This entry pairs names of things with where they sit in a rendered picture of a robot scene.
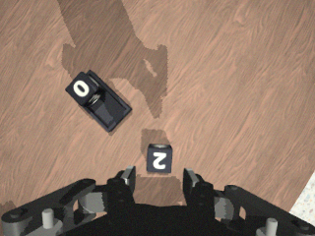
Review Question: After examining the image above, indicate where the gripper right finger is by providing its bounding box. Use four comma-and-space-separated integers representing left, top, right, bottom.
182, 168, 315, 236

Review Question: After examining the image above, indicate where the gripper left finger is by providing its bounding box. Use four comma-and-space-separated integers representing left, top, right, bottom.
1, 165, 143, 236

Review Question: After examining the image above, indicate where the black number cube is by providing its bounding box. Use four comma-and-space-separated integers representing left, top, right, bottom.
146, 144, 173, 173
65, 72, 105, 107

